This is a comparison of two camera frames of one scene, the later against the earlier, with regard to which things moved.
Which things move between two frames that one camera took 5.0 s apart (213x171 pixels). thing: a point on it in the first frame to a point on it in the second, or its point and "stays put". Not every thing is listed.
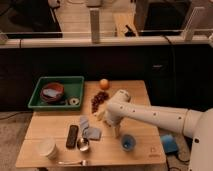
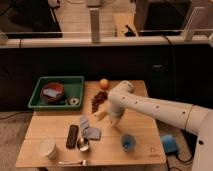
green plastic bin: [72, 85] stays put
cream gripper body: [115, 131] to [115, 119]
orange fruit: [104, 84] stays put
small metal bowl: [83, 144] stays put
